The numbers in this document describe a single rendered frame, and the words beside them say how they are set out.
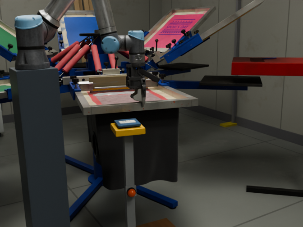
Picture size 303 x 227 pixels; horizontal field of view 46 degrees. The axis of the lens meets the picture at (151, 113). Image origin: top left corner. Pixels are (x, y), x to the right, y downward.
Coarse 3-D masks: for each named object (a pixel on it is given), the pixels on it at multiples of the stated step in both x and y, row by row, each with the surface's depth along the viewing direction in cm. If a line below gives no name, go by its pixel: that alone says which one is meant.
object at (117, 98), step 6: (90, 96) 218; (96, 96) 217; (102, 96) 217; (108, 96) 216; (114, 96) 216; (120, 96) 215; (96, 102) 199; (102, 102) 198; (108, 102) 198; (114, 102) 198; (120, 102) 197; (126, 102) 197
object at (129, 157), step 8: (112, 128) 158; (120, 128) 154; (128, 128) 154; (136, 128) 154; (144, 128) 154; (128, 136) 158; (128, 144) 159; (128, 152) 160; (128, 160) 160; (128, 168) 161; (128, 176) 162; (128, 184) 163; (136, 192) 164; (128, 200) 165; (128, 208) 166; (128, 216) 167; (128, 224) 168
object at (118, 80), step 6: (90, 78) 226; (96, 78) 227; (102, 78) 228; (108, 78) 229; (114, 78) 230; (120, 78) 231; (96, 84) 227; (102, 84) 228; (108, 84) 229; (114, 84) 230; (120, 84) 232
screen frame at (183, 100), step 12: (180, 96) 198; (192, 96) 191; (84, 108) 169; (96, 108) 171; (108, 108) 172; (120, 108) 174; (132, 108) 176; (144, 108) 177; (156, 108) 179; (168, 108) 181
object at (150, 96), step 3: (129, 90) 238; (132, 90) 238; (147, 90) 237; (150, 90) 237; (147, 93) 224; (150, 93) 224; (153, 93) 224; (156, 93) 224; (126, 96) 215; (129, 96) 215; (147, 96) 213; (150, 96) 213; (153, 96) 213; (156, 96) 213; (159, 96) 213; (162, 96) 213; (129, 99) 206; (132, 99) 206; (147, 99) 205; (150, 99) 205; (153, 99) 204; (156, 99) 204; (159, 99) 204; (162, 99) 204; (165, 99) 204
